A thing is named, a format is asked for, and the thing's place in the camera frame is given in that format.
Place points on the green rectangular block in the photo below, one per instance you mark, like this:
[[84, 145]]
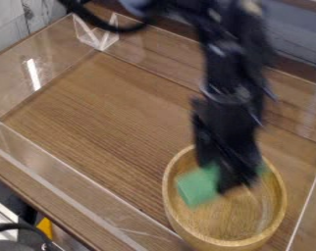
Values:
[[196, 183]]

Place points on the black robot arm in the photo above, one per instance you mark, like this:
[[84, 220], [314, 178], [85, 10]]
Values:
[[230, 30]]

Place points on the brown wooden bowl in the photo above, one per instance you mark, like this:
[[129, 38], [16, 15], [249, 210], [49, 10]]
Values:
[[234, 223]]

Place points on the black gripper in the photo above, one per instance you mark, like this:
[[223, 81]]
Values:
[[226, 117]]

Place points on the yellow and black device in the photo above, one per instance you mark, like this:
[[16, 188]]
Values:
[[44, 225]]

